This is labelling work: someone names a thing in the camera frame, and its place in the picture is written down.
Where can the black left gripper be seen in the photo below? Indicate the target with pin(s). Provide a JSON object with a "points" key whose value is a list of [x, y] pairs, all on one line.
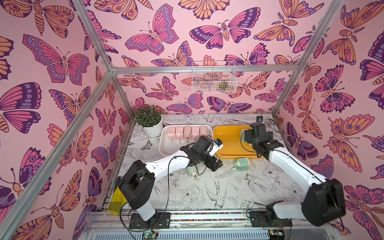
{"points": [[217, 165]]}

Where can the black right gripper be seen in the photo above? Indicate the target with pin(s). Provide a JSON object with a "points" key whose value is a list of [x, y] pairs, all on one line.
{"points": [[270, 144]]}

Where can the pink sharpener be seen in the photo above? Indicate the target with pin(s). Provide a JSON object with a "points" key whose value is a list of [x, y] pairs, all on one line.
{"points": [[195, 133], [179, 133], [187, 133], [171, 133], [204, 131]]}

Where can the green sharpener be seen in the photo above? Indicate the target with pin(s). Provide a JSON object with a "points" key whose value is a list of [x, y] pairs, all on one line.
{"points": [[242, 164], [193, 172], [242, 135]]}

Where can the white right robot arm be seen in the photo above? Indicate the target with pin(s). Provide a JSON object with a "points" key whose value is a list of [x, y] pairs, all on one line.
{"points": [[324, 199]]}

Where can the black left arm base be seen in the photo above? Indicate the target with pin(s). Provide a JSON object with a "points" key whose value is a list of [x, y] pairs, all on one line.
{"points": [[160, 220]]}

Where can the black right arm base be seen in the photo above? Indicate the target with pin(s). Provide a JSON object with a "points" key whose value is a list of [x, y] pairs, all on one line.
{"points": [[267, 218]]}

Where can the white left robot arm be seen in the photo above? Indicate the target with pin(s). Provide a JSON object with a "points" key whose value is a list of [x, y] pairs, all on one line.
{"points": [[137, 183]]}

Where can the yellow plastic storage box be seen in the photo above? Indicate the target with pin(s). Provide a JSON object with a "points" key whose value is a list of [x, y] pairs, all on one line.
{"points": [[233, 148]]}

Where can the white plastic storage box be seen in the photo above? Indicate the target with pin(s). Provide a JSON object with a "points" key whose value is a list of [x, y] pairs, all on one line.
{"points": [[167, 148]]}

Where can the white plastic flower pot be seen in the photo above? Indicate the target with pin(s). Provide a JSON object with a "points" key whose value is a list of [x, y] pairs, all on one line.
{"points": [[154, 131]]}

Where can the green leafy plant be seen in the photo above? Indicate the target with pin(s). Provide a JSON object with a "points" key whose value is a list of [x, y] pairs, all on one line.
{"points": [[147, 116]]}

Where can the yellow rubber glove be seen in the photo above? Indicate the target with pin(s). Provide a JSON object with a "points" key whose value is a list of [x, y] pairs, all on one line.
{"points": [[117, 200]]}

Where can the green circuit board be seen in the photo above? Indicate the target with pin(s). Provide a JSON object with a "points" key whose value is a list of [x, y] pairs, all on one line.
{"points": [[150, 235]]}

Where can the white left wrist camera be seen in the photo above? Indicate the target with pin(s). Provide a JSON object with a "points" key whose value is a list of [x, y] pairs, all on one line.
{"points": [[215, 147]]}

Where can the white wire basket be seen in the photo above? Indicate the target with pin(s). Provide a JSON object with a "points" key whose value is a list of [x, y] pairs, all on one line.
{"points": [[214, 79]]}

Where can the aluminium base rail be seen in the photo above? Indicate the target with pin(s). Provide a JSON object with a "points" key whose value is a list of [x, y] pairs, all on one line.
{"points": [[207, 225]]}

